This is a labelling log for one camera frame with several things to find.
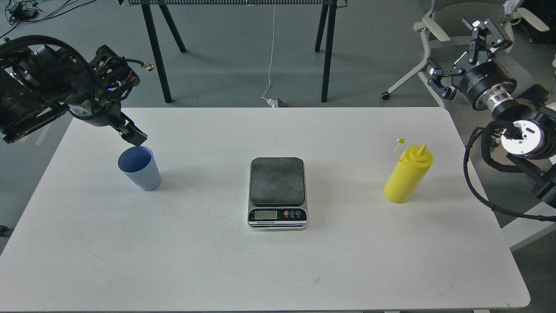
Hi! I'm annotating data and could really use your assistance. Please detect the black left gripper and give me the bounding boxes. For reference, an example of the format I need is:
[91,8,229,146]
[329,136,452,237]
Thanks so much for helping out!
[69,45,155,147]

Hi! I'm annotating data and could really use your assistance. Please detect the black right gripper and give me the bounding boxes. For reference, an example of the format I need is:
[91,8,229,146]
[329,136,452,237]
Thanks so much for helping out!
[427,18,517,111]

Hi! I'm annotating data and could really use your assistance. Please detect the blue ribbed plastic cup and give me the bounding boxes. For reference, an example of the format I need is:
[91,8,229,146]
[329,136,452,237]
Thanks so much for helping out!
[117,145,162,192]

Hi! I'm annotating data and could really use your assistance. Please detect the yellow squeeze bottle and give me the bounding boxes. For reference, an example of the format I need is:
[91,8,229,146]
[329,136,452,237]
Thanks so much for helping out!
[383,137,434,203]

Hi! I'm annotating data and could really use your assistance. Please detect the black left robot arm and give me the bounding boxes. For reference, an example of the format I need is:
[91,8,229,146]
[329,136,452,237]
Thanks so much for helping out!
[0,35,154,146]

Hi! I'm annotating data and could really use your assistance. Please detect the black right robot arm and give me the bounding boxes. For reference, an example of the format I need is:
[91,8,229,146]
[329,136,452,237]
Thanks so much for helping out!
[425,19,555,222]

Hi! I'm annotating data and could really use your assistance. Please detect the digital kitchen scale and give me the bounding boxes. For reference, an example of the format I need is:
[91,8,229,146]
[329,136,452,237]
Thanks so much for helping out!
[247,157,308,230]

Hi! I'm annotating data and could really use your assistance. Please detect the grey office chair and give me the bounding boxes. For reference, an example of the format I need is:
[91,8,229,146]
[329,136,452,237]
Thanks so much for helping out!
[381,0,548,104]

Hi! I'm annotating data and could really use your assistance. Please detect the black legged background table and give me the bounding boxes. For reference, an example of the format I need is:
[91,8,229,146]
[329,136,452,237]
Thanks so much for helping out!
[120,0,347,103]

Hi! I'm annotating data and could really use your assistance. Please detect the white side table edge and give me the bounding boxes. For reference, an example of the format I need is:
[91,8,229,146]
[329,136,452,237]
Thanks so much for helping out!
[502,218,556,252]

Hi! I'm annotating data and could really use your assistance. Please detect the white hanging cable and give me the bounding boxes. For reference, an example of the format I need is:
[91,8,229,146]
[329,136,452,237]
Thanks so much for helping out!
[261,3,278,107]

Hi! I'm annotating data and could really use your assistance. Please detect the black floor cables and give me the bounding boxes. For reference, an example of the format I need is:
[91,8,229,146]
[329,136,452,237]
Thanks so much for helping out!
[0,0,98,39]

